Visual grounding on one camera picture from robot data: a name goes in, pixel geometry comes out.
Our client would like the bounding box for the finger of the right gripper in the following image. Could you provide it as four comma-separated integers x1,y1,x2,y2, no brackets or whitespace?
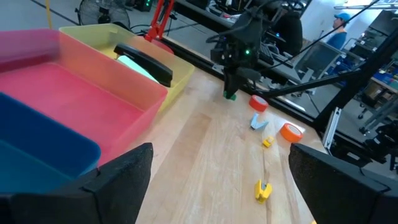
233,70,248,94
223,68,236,94

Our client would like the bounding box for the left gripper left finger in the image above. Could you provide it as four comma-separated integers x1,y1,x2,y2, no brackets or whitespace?
0,142,154,224

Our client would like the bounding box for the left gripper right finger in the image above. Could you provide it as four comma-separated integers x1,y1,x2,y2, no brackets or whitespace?
288,142,398,224

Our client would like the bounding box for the red tape roll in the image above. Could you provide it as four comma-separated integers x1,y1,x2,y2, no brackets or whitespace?
248,95,270,113

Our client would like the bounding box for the light blue staple remover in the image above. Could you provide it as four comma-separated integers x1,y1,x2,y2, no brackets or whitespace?
249,112,269,131

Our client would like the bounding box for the orange tape roll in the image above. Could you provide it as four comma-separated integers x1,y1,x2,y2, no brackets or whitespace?
279,123,305,143

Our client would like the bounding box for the yellow staple remover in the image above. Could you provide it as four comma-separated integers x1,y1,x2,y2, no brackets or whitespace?
254,179,274,205

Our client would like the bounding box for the black stapler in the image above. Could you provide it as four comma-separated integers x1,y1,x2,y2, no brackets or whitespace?
113,42,174,88

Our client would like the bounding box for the mint green stapler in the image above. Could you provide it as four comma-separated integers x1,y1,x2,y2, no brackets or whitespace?
117,55,160,84

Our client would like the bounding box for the blue plastic bin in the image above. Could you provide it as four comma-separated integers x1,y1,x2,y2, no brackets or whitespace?
0,91,102,194

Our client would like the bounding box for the red metal stand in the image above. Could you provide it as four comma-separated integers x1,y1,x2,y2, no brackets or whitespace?
144,0,175,55

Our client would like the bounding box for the person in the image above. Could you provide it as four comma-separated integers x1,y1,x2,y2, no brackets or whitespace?
325,11,353,51

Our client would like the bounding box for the pink plastic bin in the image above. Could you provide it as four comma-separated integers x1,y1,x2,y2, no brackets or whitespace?
0,28,169,166

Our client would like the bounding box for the yellow plastic bin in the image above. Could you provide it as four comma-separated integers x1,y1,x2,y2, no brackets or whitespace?
58,23,196,113

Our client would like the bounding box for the black floor fan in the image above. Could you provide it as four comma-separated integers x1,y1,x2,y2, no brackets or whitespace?
75,0,132,31

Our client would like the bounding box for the yellow hanging cord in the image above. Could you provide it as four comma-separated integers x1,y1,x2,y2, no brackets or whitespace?
45,0,53,29

